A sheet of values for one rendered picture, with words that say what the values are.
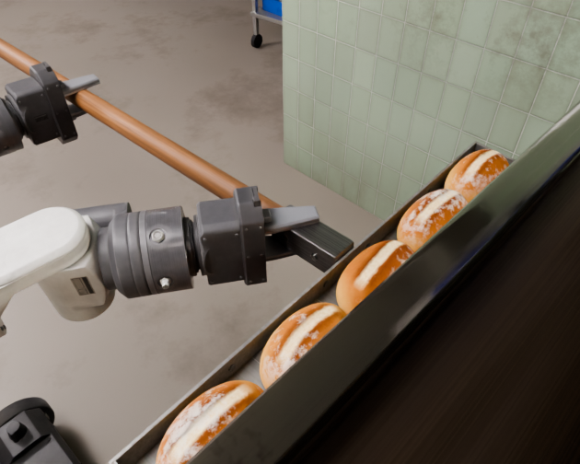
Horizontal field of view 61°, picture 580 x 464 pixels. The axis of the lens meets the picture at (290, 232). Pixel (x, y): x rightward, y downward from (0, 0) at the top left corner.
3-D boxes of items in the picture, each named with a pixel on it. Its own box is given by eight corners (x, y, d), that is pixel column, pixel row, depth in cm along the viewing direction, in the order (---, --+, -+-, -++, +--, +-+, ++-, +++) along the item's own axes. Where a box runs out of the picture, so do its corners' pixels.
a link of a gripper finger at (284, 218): (320, 226, 51) (262, 235, 50) (313, 206, 54) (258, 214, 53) (321, 214, 50) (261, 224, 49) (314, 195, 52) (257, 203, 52)
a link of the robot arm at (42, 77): (35, 51, 73) (-53, 75, 67) (60, 74, 67) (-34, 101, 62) (63, 124, 81) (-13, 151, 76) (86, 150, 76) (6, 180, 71)
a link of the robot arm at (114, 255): (141, 261, 45) (8, 281, 43) (161, 319, 53) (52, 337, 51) (138, 175, 52) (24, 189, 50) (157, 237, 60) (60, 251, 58)
